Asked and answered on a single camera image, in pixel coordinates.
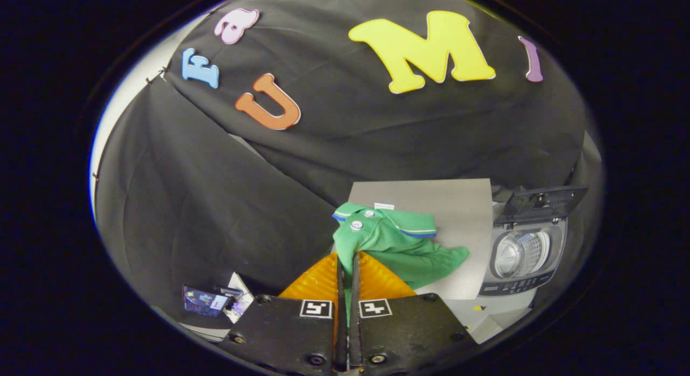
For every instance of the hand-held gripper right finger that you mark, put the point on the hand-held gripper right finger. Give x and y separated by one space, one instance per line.
409 327

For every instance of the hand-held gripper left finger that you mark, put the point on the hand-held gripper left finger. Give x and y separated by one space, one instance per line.
285 327

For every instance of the green polo shirt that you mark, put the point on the green polo shirt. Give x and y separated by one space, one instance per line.
393 241

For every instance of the dark grey washing machine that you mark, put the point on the dark grey washing machine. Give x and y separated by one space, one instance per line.
520 255

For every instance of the dark transparent washing machine lid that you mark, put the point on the dark transparent washing machine lid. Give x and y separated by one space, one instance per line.
539 203

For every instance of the white device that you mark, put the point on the white device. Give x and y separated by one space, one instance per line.
240 300

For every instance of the black backdrop cloth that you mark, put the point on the black backdrop cloth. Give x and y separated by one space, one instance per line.
226 193

